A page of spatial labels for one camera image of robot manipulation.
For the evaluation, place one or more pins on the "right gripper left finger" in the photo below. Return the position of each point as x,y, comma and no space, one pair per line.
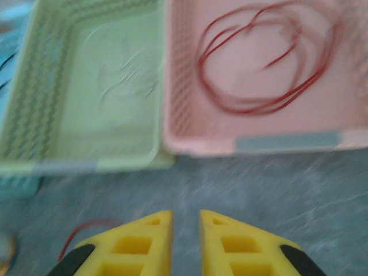
135,247

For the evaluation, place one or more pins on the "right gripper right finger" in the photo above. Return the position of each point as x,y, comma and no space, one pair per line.
238,247

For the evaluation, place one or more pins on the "green plastic basket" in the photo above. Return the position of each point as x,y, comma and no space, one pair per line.
115,129

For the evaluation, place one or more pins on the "pink plastic basket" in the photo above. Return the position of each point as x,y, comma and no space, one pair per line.
201,129

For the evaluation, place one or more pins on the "blue plastic basket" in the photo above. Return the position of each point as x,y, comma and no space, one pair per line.
8,34

